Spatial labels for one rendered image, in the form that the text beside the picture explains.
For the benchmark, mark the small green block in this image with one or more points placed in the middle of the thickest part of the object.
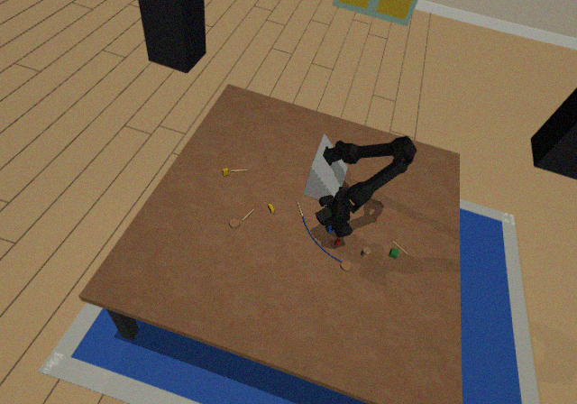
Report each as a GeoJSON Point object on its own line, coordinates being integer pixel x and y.
{"type": "Point", "coordinates": [394, 252]}

